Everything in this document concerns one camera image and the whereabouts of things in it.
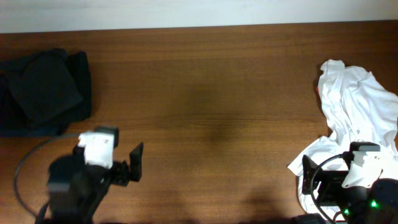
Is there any white t-shirt pile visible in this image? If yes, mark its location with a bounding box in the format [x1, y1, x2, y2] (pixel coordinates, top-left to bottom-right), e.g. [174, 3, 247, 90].
[289, 60, 397, 223]

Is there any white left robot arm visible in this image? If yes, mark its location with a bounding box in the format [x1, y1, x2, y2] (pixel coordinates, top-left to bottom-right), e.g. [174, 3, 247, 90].
[35, 126, 144, 223]

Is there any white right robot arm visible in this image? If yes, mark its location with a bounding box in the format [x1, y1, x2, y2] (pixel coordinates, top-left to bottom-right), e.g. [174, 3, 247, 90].
[292, 142, 397, 224]

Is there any dark green Nike t-shirt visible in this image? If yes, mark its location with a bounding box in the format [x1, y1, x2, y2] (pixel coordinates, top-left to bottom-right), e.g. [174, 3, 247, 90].
[1, 49, 83, 126]

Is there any folded dark navy garment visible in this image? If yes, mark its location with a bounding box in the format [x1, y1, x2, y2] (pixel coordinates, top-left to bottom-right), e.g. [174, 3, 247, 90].
[1, 52, 92, 137]

